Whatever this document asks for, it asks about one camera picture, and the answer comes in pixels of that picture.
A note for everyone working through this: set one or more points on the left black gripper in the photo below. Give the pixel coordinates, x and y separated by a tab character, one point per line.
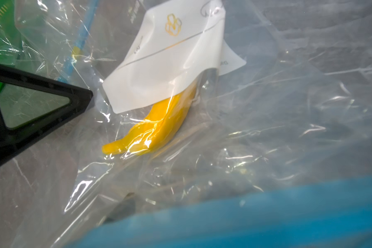
32	106

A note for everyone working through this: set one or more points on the green plastic basket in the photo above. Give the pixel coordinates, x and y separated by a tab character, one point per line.
10	37

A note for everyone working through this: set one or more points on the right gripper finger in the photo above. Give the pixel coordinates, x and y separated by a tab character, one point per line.
124	209

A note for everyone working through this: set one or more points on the clear zip-top bag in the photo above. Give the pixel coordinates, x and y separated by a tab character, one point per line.
276	150
68	41

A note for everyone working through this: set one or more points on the yellow banana bunch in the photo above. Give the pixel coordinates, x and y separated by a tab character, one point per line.
158	127

